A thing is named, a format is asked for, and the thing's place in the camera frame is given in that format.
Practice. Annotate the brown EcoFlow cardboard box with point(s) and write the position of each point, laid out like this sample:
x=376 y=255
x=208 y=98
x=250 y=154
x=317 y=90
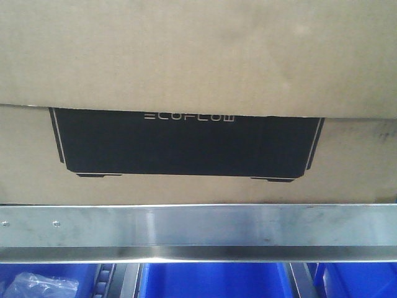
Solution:
x=329 y=59

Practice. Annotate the middle blue storage bin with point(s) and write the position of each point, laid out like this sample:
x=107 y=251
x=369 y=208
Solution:
x=214 y=280

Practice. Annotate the blue storage bin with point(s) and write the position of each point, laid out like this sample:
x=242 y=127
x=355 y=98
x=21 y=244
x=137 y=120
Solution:
x=85 y=274
x=354 y=279
x=214 y=280

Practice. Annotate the grey roller track left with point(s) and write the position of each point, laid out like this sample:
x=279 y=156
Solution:
x=118 y=280

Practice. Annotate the grey roller track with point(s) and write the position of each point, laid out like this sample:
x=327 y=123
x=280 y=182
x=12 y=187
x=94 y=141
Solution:
x=118 y=280
x=301 y=281

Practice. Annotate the grey roller track right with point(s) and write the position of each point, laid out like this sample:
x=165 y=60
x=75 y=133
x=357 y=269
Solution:
x=301 y=281

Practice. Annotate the left blue storage bin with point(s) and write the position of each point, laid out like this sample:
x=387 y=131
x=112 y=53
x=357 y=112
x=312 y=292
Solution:
x=85 y=274

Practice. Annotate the right blue storage bin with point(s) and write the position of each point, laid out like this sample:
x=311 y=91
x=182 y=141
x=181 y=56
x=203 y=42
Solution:
x=354 y=279

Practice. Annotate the clear crumpled plastic bag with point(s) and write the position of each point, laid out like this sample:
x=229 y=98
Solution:
x=35 y=285

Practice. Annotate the steel shelf front rail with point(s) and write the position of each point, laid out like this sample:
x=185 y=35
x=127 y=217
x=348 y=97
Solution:
x=198 y=233

